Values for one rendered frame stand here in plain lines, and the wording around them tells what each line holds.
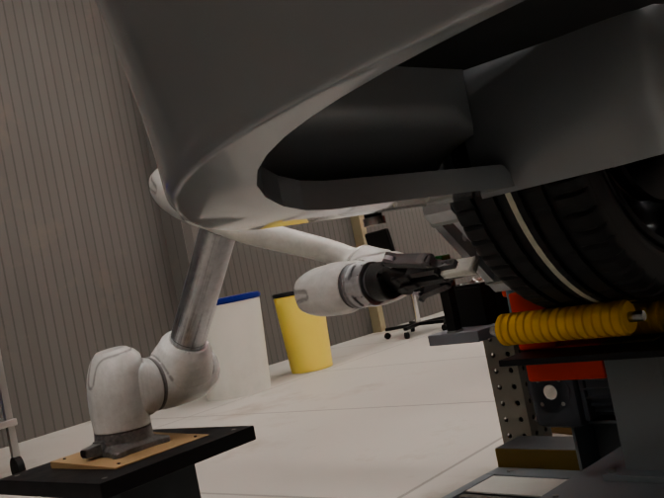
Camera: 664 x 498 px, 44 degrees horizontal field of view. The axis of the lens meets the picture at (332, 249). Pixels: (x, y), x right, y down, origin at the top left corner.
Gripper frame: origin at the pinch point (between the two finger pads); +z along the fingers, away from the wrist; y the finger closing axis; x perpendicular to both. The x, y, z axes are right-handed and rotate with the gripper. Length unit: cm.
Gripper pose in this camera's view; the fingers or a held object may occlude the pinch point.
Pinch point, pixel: (459, 267)
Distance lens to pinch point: 145.6
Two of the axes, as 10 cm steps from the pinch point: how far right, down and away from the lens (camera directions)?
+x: 3.6, -7.8, 5.1
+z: 6.8, -1.5, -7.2
